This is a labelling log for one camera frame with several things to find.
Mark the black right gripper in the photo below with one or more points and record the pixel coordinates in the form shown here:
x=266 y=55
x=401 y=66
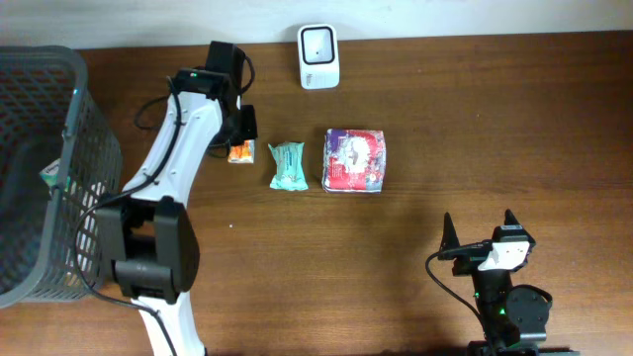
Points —
x=469 y=257

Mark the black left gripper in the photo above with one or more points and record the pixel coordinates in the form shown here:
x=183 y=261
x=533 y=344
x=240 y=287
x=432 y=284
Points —
x=248 y=127

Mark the orange tissue packet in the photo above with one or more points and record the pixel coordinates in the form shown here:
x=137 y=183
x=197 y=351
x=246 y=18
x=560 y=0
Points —
x=242 y=154

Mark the green wet wipes pack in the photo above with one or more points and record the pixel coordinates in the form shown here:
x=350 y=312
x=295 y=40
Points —
x=289 y=174

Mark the red purple tissue pack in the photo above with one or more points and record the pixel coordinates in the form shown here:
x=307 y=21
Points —
x=354 y=161

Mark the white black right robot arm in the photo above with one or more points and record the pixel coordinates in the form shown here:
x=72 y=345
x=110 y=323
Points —
x=513 y=317

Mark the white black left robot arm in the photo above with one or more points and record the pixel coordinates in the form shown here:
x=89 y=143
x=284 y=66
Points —
x=150 y=248

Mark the white barcode scanner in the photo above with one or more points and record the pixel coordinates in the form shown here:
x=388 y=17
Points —
x=318 y=56

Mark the grey plastic mesh basket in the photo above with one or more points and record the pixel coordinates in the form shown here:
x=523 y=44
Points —
x=48 y=245

